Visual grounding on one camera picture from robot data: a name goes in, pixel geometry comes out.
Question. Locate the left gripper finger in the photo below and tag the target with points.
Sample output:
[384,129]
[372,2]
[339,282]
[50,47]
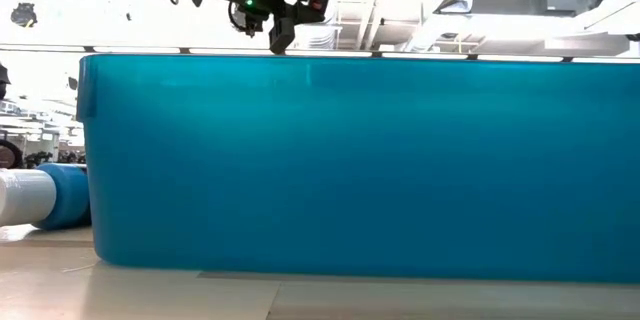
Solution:
[307,14]

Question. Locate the blue plastic bin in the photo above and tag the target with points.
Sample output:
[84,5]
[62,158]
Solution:
[350,160]

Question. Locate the dark hanging ceiling fixture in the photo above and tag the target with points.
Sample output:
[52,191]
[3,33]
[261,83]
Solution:
[23,14]

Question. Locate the dark round object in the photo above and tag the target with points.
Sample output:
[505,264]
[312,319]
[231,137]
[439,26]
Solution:
[10,155]

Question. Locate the horizontal rail black clips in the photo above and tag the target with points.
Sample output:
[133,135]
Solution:
[375,54]

